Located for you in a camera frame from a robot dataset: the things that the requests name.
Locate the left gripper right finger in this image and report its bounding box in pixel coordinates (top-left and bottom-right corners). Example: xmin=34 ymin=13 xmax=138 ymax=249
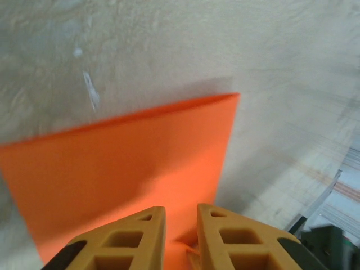
xmin=196 ymin=202 xmax=324 ymax=270

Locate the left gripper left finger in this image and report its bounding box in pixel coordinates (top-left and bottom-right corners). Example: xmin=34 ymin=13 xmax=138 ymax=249
xmin=42 ymin=206 xmax=167 ymax=270

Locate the orange paper sheet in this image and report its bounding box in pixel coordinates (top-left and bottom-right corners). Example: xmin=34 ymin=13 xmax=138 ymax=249
xmin=0 ymin=92 xmax=241 ymax=270

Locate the corrugated translucent side panel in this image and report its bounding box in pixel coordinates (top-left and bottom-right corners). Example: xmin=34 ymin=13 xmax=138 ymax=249
xmin=317 ymin=140 xmax=360 ymax=234

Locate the aluminium side rail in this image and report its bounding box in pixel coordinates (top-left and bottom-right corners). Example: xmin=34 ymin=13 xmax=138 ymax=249
xmin=283 ymin=168 xmax=345 ymax=236

